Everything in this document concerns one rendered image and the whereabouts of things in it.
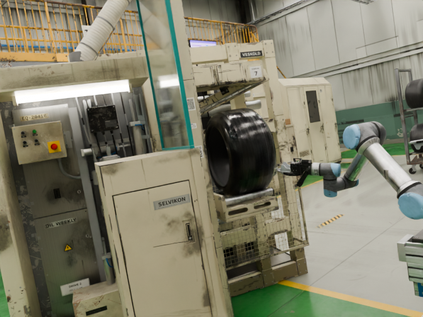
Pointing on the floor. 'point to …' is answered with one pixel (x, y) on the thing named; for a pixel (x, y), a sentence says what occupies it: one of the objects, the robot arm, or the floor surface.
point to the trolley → (413, 100)
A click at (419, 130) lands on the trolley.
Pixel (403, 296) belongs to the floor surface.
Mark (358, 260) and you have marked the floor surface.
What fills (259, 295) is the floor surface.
